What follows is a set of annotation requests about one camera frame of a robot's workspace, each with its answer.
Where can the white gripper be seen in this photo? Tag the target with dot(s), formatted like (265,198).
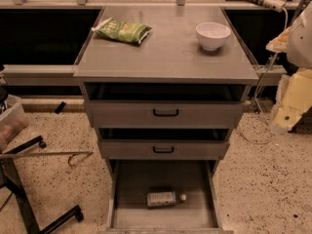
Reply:
(301,46)

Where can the blue plastic bottle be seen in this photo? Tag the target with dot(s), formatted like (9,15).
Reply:
(164,199)

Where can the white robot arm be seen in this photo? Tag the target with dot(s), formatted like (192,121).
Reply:
(294,95)

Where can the grey drawer cabinet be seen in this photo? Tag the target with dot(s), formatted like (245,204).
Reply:
(170,54)

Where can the top grey drawer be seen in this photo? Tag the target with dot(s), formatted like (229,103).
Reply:
(143,105)

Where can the grey drawer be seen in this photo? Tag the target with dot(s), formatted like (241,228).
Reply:
(134,179)
(143,105)
(163,144)

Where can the middle grey drawer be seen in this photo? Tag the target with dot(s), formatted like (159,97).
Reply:
(163,144)

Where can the bottom grey drawer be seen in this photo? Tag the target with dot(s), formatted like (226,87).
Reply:
(134,179)

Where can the white ceramic bowl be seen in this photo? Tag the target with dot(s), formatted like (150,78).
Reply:
(212,35)

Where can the green chip bag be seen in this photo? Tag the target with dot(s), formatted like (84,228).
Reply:
(122,31)

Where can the metal hooked rod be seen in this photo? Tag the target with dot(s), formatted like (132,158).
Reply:
(26,155)

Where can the clear plastic storage box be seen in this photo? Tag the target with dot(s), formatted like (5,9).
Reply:
(12,120)

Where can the black rolling stand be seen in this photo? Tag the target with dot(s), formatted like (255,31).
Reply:
(9,178)

